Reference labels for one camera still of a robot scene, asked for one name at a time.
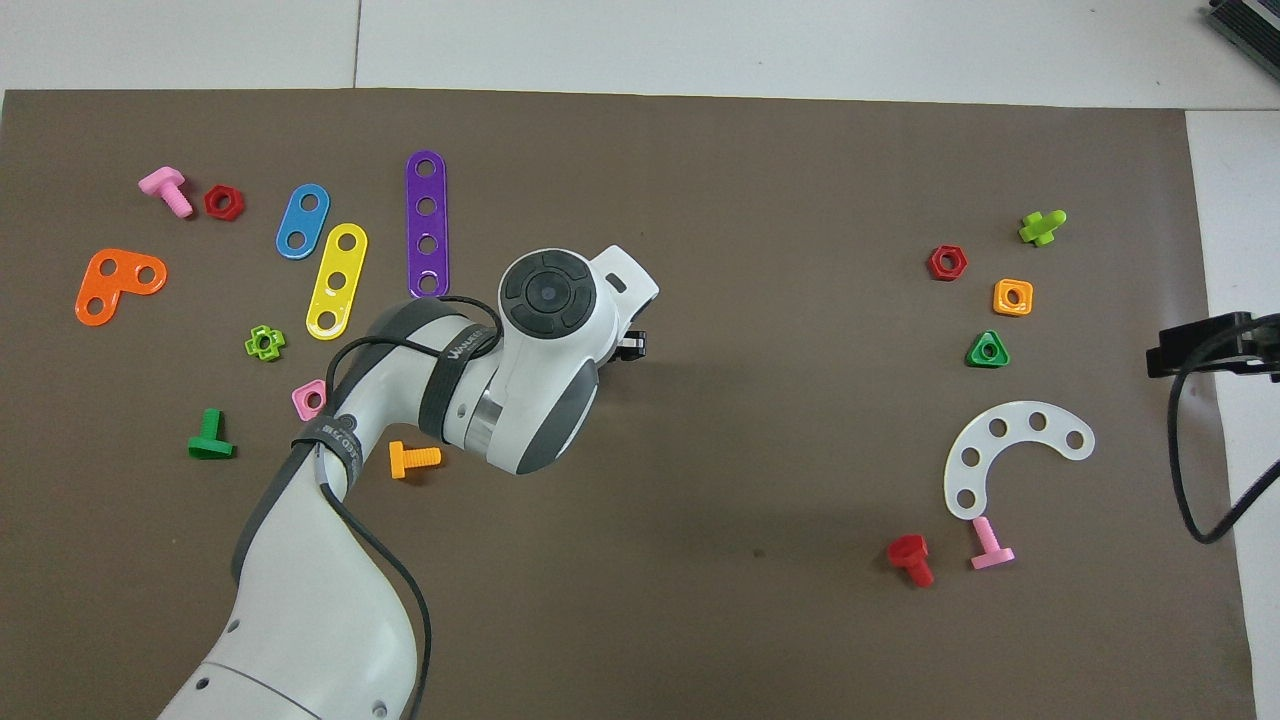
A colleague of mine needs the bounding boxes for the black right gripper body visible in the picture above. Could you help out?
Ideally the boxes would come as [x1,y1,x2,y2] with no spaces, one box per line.
[1250,314,1280,383]

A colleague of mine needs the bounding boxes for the brown table mat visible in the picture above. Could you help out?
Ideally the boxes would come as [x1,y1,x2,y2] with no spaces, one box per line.
[0,88,1259,720]

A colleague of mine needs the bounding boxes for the white curved five-hole plate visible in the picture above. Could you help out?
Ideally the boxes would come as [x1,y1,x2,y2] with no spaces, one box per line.
[943,401,1097,521]

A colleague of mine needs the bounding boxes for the lime green cross-head screw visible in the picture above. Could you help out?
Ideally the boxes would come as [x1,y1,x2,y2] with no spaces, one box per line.
[1018,209,1068,248]

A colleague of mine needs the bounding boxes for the purple four-hole plate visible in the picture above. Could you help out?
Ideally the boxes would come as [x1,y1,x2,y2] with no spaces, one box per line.
[405,150,451,301]

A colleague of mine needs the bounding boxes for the orange plastic screw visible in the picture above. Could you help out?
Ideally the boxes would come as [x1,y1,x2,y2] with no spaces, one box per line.
[388,440,443,480]

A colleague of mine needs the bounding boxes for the pink plastic screw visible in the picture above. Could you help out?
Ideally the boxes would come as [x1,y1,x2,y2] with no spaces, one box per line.
[138,166,195,219]
[970,515,1017,571]

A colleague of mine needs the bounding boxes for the yellow three-hole plate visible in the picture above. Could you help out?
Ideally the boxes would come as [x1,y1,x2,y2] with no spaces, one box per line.
[305,222,369,342]

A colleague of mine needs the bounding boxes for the black ribbed device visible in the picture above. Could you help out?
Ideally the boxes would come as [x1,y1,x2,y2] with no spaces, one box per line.
[1205,0,1280,81]

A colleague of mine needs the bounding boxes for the red plastic screw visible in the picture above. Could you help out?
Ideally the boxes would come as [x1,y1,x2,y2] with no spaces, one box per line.
[886,533,936,588]

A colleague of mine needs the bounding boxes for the blue two-hole plate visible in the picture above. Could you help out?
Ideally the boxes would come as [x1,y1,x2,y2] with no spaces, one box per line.
[275,183,331,261]

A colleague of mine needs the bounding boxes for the green plastic screw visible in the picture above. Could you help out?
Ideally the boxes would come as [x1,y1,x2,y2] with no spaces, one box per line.
[187,407,237,461]

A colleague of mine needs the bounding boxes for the orange angled three-hole plate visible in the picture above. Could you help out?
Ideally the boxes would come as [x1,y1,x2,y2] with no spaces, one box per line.
[75,248,169,328]

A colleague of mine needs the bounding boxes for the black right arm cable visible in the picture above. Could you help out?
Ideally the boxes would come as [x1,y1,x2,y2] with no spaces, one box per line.
[1168,314,1280,546]

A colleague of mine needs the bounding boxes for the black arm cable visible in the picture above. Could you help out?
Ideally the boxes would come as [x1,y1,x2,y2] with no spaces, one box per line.
[315,294,504,720]
[1168,314,1280,546]

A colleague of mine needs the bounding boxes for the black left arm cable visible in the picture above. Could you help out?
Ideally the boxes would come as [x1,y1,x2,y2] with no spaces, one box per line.
[315,294,504,720]

